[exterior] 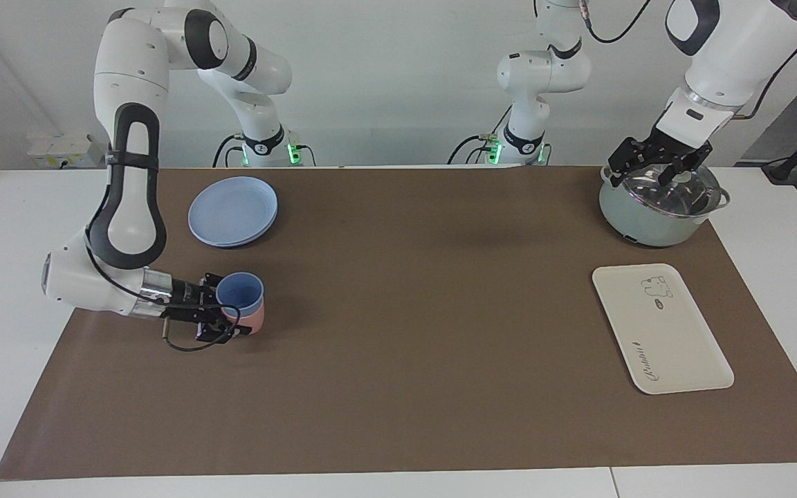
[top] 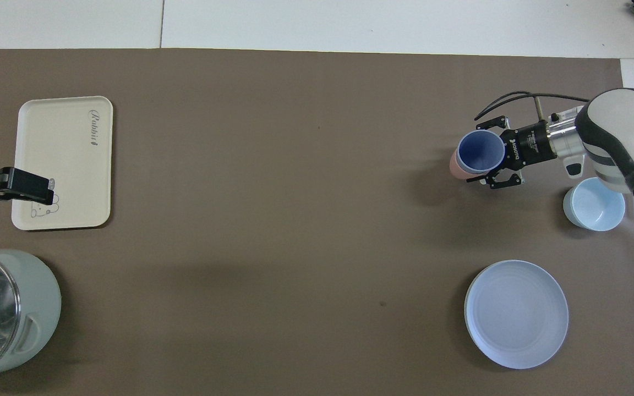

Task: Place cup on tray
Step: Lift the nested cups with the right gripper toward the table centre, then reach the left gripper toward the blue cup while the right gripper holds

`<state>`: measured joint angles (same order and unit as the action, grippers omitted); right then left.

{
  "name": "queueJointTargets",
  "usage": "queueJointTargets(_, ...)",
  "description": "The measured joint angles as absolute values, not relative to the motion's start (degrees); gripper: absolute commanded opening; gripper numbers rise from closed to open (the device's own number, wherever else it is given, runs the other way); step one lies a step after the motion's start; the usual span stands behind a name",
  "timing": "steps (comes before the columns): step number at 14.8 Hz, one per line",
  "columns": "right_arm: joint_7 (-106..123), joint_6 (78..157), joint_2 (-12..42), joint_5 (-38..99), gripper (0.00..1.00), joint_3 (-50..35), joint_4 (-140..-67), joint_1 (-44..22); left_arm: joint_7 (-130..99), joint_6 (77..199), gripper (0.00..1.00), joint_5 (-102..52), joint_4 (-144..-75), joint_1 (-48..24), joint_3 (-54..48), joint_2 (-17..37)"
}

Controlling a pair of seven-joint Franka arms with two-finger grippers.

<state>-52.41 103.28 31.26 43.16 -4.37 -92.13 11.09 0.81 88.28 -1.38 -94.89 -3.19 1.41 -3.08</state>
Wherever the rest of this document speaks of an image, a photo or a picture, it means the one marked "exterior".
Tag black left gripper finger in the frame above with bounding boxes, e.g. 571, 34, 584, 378
610, 138, 650, 189
658, 144, 712, 186

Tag blue plastic cup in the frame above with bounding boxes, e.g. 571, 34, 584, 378
215, 272, 264, 321

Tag pink plastic cup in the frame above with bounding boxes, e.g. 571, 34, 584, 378
223, 304, 266, 338

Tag cream rabbit print tray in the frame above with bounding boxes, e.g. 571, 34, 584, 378
592, 263, 735, 395

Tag glass pot lid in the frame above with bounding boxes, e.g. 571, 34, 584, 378
603, 165, 723, 219

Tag pale green cooking pot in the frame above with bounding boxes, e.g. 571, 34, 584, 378
599, 166, 731, 248

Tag blue round plate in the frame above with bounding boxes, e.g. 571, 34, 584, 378
188, 176, 279, 248

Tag brown table mat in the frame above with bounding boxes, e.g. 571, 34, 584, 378
0, 166, 797, 481

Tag white power strip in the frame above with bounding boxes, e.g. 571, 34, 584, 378
27, 133, 106, 169

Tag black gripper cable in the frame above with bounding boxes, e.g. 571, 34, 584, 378
161, 304, 241, 352

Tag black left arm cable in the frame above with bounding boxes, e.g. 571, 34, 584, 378
578, 0, 652, 44

